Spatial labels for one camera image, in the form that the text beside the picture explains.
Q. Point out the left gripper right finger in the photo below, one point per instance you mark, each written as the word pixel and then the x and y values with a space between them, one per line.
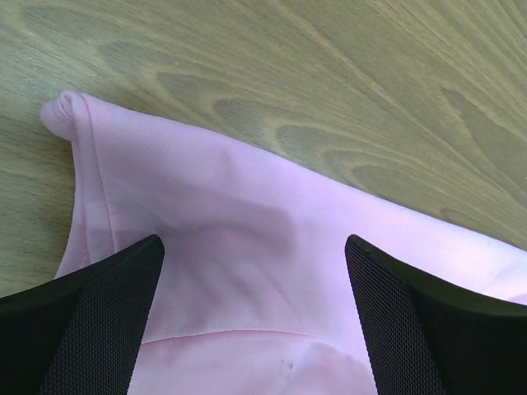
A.
pixel 425 335

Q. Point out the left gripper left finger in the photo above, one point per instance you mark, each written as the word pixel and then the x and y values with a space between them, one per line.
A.
pixel 81 333

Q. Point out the pink t shirt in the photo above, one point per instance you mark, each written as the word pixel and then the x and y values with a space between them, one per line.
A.
pixel 254 295

